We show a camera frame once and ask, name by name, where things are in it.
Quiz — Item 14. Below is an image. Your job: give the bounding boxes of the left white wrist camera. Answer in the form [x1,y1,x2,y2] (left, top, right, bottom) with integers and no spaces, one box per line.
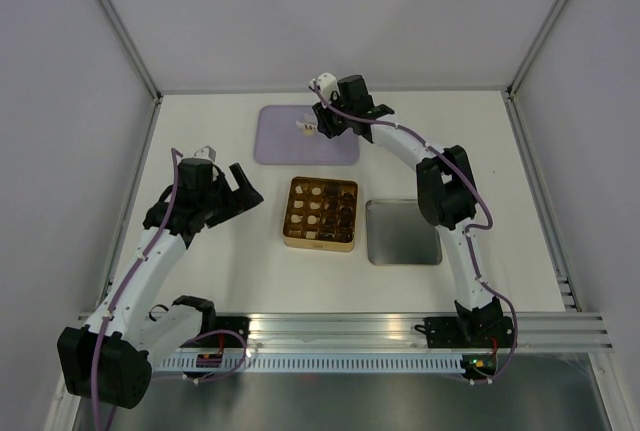
[193,145,216,162]

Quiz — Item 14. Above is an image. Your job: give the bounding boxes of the aluminium frame post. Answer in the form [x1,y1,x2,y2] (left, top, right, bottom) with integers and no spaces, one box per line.
[504,0,571,100]
[95,0,162,104]

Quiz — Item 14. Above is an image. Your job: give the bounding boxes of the purple plastic tray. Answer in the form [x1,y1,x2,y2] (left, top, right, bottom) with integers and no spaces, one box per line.
[254,105,360,166]

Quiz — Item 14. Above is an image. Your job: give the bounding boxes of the gold chocolate box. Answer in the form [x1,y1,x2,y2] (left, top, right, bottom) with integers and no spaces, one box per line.
[282,176,359,253]

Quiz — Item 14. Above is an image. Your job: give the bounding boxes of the white slotted cable duct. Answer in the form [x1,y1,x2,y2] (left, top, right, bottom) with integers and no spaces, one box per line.
[156,351,464,374]

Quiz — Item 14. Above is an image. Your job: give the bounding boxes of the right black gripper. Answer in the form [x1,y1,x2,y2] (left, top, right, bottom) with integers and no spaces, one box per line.
[311,90,353,139]

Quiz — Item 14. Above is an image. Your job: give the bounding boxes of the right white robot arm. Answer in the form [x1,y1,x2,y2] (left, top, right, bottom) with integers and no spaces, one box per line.
[309,73,510,346]

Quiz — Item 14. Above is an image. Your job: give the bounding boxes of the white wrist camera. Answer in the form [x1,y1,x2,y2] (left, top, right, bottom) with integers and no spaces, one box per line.
[193,145,216,162]
[308,73,339,102]

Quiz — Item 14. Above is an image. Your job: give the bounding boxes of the aluminium mounting rail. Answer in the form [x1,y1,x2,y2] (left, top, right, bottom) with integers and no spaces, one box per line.
[215,312,613,353]

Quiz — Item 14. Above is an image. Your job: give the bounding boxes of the left aluminium frame post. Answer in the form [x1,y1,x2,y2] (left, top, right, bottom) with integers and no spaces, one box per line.
[95,0,162,104]

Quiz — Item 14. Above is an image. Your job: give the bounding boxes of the white tongs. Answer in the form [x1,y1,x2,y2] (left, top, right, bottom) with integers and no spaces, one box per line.
[295,121,317,136]

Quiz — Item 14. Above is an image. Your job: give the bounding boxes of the right aluminium frame post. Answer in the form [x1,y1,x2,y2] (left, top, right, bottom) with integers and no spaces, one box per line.
[504,0,571,100]

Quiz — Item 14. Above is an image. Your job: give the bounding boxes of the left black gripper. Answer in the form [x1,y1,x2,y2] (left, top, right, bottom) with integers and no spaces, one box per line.
[199,164,262,229]

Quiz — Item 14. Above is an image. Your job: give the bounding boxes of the silver tin lid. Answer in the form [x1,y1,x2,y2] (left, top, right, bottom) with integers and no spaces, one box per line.
[365,199,443,266]

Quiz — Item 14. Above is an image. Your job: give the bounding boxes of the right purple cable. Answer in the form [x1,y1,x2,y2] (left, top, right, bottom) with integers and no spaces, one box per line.
[309,81,519,352]

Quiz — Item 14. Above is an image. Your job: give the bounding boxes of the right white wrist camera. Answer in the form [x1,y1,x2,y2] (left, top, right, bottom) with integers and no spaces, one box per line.
[308,73,339,102]

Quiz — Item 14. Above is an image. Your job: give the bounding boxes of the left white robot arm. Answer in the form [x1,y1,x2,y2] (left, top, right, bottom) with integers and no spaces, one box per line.
[57,157,264,409]

